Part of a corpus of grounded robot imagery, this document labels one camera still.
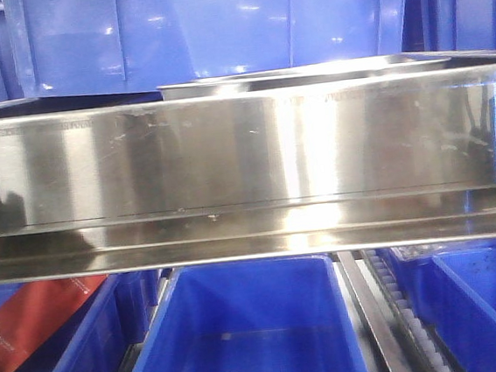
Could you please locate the blue bin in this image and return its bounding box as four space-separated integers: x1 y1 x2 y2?
381 242 496 372
131 256 368 372
15 270 161 372

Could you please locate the steel divider rail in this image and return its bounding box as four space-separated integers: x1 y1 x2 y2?
337 251 415 372

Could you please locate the blue bin lower centre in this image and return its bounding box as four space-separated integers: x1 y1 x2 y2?
131 256 368 372

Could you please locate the silver metal tray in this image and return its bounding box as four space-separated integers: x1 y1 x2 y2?
158 53 451 101

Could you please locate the blue bin lower right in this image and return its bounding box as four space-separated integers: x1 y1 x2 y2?
381 242 496 372

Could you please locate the blue bin lower left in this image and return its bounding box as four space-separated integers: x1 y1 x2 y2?
15 270 161 372

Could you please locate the red packet in bin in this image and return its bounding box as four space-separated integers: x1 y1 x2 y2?
0 275 107 372

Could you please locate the stainless steel shelf front rail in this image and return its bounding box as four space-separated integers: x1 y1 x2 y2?
0 64 496 284

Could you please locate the white roller track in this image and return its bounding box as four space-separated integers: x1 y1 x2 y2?
360 250 455 372

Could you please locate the large blue crate behind tray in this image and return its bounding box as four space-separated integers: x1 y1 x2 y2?
3 0 404 97

